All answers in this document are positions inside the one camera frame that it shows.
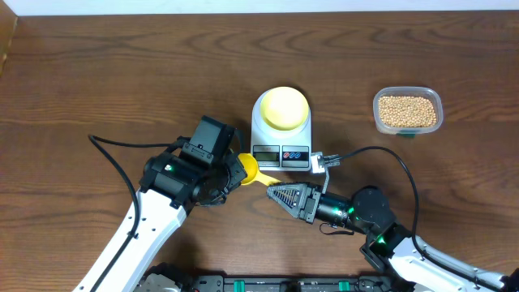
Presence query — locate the yellow plastic measuring scoop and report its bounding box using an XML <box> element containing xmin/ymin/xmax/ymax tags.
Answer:
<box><xmin>238</xmin><ymin>153</ymin><xmax>280</xmax><ymax>186</ymax></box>

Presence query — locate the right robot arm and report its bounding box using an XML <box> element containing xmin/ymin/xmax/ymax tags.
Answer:
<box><xmin>267</xmin><ymin>182</ymin><xmax>518</xmax><ymax>291</ymax></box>

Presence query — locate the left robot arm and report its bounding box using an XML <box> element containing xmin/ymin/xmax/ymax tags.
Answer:
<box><xmin>76</xmin><ymin>116</ymin><xmax>247</xmax><ymax>291</ymax></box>

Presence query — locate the white digital kitchen scale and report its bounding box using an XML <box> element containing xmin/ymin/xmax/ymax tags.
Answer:
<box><xmin>251</xmin><ymin>90</ymin><xmax>312</xmax><ymax>171</ymax></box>

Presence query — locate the yellow plastic bowl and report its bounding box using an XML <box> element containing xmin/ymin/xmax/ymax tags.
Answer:
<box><xmin>259</xmin><ymin>87</ymin><xmax>310</xmax><ymax>131</ymax></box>

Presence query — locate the soybeans pile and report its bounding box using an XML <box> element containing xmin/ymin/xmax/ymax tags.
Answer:
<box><xmin>378</xmin><ymin>96</ymin><xmax>438</xmax><ymax>128</ymax></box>

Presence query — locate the clear plastic container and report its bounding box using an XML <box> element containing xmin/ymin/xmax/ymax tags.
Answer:
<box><xmin>373</xmin><ymin>86</ymin><xmax>444</xmax><ymax>135</ymax></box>

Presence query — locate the brown cardboard edge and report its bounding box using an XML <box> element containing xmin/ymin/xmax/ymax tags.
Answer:
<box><xmin>0</xmin><ymin>0</ymin><xmax>18</xmax><ymax>72</ymax></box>

